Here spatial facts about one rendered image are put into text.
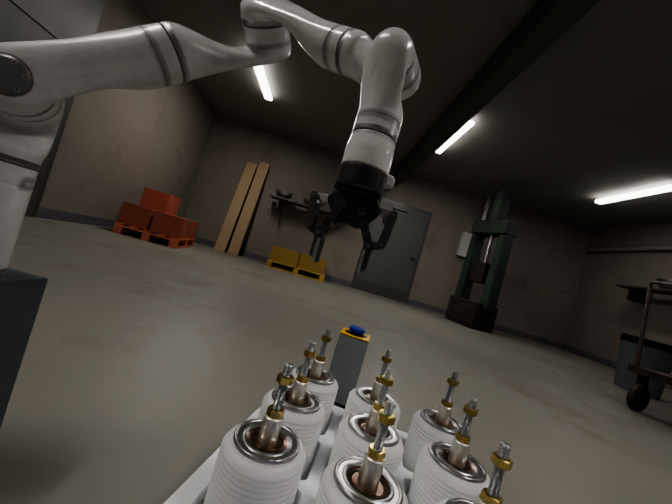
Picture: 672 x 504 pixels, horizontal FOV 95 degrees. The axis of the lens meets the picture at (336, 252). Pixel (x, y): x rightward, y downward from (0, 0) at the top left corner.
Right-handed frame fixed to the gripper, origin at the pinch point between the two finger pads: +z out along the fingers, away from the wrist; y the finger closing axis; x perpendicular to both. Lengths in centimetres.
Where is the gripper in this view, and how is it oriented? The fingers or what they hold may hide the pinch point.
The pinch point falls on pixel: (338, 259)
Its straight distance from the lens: 47.3
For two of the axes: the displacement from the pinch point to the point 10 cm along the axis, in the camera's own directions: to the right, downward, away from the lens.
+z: -2.8, 9.6, -0.3
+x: 1.7, 0.8, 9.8
